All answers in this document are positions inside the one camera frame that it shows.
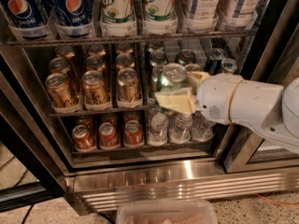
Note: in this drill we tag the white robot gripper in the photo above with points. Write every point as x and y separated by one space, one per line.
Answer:
215 97

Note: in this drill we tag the green can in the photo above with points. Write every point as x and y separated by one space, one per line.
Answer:
185 57
153 46
154 79
172 77
193 67
158 57

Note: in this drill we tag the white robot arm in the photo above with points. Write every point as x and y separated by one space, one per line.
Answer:
285 130

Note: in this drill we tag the water bottle front middle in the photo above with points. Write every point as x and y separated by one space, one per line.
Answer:
180 131

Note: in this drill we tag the blue silver can rear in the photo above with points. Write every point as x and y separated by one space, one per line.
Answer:
215 56

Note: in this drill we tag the blue silver can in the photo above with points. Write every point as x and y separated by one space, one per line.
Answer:
229 66
215 56

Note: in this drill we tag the blue silver can front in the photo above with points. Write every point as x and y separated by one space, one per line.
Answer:
229 66

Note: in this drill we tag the gold can front right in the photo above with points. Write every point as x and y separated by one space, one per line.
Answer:
128 85

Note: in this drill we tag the gold can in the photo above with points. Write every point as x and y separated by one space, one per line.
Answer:
62 65
124 48
125 60
128 85
95 88
97 49
67 52
96 63
60 91

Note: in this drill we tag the orange can rear right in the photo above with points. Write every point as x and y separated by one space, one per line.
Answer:
131 116

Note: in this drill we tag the orange can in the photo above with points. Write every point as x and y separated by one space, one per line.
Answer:
108 135
85 120
133 133
83 138
131 116
111 118

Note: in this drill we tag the orange can front right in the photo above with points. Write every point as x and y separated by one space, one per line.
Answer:
133 133

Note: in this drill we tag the gold can rear right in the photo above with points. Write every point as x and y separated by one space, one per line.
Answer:
124 48

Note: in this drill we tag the orange can rear middle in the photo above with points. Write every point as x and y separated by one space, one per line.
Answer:
111 118

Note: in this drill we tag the gold can front middle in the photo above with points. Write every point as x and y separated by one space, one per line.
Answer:
95 88

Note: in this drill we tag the orange can front middle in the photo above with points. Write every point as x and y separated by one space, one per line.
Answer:
108 135

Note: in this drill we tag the gold can rear middle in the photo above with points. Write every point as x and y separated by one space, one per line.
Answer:
97 49

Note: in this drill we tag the stainless steel fridge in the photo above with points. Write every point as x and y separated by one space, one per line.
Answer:
234 162

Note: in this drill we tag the orange can rear left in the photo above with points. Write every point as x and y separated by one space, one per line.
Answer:
85 120

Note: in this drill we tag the orange can front left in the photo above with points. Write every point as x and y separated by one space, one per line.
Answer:
83 138

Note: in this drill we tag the gold can front left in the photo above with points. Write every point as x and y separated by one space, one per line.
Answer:
60 91

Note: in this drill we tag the gold can rear left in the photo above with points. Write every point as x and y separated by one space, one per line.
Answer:
67 52

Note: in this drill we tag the open fridge door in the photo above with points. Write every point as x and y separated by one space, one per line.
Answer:
28 175

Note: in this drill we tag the water bottle front left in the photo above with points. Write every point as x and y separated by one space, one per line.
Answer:
158 129

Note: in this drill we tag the white labelled bottle left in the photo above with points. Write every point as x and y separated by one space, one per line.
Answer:
200 15

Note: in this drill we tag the white labelled bottle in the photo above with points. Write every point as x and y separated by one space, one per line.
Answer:
200 15
235 14

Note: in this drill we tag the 7UP bottle right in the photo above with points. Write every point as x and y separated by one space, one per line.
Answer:
159 15

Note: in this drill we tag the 7up bottle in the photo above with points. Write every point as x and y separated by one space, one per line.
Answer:
118 18
159 15

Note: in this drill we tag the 7UP bottle left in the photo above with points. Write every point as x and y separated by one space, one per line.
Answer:
118 18

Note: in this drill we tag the white labelled bottle right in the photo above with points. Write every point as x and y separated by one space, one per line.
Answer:
235 14

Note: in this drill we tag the clear plastic food container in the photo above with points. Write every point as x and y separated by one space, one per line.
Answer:
166 212

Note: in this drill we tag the Pepsi bottle right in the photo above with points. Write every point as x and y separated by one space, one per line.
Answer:
74 14

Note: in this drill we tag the pepsi bottle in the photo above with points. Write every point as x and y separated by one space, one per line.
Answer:
26 14
74 14

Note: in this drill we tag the Pepsi bottle left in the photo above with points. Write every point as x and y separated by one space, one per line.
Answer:
26 14

